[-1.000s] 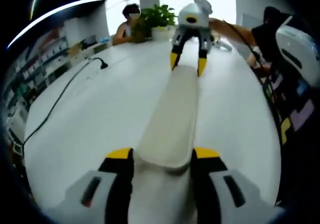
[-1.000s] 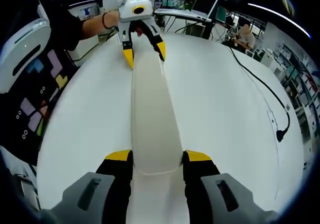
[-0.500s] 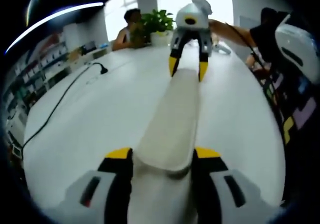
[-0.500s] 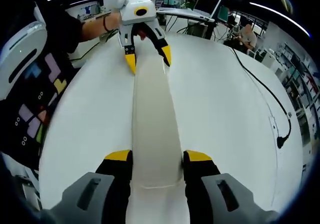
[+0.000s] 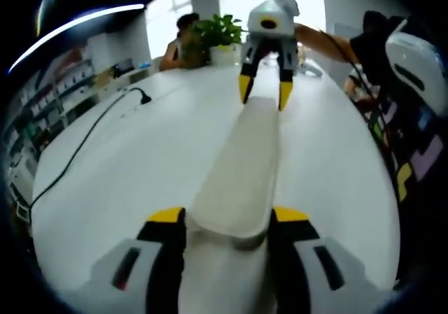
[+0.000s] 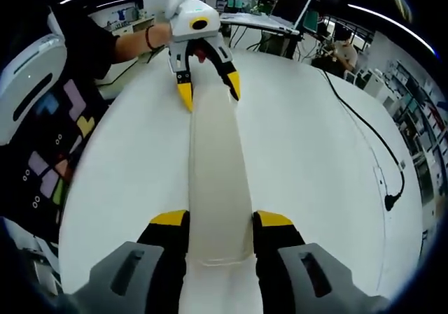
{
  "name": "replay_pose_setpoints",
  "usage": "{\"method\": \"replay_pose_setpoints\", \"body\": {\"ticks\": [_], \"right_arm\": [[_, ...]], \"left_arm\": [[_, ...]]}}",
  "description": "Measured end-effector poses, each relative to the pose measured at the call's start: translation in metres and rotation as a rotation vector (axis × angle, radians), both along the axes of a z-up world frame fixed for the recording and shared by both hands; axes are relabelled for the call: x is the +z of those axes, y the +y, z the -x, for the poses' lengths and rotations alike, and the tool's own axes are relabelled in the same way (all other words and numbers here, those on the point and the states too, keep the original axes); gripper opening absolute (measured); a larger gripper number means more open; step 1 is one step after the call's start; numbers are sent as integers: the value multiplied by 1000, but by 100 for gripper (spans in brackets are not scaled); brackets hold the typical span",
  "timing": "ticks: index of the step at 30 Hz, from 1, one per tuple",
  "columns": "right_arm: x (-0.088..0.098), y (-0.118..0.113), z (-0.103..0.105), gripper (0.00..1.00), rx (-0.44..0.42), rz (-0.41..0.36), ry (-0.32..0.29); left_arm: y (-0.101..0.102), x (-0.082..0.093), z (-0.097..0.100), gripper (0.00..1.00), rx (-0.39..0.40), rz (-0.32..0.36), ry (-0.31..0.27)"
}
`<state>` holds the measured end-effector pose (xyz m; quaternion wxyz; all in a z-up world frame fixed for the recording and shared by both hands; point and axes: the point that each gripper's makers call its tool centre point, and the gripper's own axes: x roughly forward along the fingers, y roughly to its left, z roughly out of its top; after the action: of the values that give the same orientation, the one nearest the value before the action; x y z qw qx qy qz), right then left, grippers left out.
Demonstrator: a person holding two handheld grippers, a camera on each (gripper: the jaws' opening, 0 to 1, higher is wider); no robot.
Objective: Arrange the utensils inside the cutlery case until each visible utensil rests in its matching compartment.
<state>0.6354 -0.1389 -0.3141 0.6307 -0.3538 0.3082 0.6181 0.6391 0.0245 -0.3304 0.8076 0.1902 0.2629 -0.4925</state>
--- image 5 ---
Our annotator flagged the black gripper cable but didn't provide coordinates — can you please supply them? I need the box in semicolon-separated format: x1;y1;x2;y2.
318;29;386;126

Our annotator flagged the brown paper bag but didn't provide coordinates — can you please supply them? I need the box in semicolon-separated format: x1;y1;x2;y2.
181;37;211;69

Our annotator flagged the cream cutlery case lid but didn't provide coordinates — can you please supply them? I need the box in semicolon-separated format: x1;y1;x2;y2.
183;96;281;240

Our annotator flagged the white plant pot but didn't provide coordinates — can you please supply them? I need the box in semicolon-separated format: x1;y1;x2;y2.
209;45;243;66

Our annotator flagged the black power cable with plug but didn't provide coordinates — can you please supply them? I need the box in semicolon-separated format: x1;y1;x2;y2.
29;87;153;220

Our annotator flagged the metal storage shelving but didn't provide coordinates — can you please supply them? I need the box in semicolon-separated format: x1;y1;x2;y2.
5;48;101;189

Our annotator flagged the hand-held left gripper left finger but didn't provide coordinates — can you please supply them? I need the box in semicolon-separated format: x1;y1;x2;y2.
73;206;187;314

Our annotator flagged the black monitor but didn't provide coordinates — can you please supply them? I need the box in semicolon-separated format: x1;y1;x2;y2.
111;59;136;78

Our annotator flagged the green potted plant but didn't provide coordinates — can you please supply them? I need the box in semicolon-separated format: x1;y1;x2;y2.
188;13;244;51

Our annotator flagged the white tabletop object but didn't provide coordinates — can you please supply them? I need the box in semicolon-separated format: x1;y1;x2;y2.
300;61;325;80

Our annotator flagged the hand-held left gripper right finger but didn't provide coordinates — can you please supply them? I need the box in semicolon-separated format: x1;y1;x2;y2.
270;206;397;314

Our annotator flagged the white ceiling light strip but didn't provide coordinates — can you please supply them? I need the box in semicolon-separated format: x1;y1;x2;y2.
7;3;146;74

